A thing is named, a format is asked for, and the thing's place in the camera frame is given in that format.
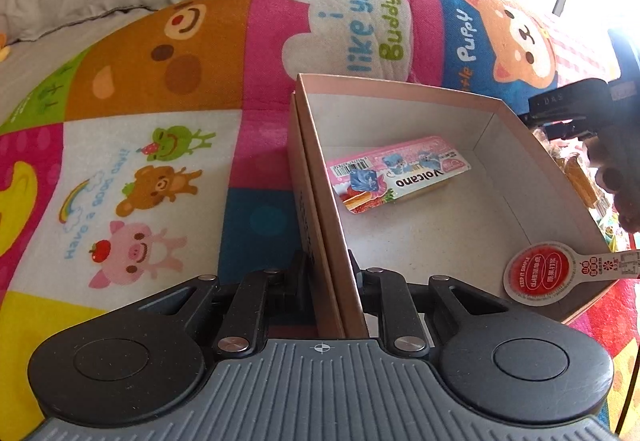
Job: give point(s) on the orange plush toy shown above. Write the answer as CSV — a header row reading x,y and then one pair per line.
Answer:
x,y
4,52

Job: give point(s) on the packaged bread bun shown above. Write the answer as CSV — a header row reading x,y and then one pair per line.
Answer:
x,y
580,183

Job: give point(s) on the person's right hand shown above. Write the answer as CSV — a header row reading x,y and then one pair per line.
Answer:
x,y
622,193

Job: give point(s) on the pink wafer snack packet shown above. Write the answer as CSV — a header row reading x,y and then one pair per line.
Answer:
x,y
400,173

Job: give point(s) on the colourful cartoon play mat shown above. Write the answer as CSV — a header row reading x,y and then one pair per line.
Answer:
x,y
150,161

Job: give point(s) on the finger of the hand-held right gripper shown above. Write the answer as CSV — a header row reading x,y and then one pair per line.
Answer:
x,y
560,127

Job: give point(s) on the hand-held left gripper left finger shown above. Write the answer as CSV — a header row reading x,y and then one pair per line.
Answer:
x,y
292,277

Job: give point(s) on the red round paper label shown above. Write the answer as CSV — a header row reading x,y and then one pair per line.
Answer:
x,y
542,275

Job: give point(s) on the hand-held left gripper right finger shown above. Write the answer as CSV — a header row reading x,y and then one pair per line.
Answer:
x,y
381,282

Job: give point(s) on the pink cardboard box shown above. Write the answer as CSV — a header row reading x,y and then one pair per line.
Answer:
x,y
450,226

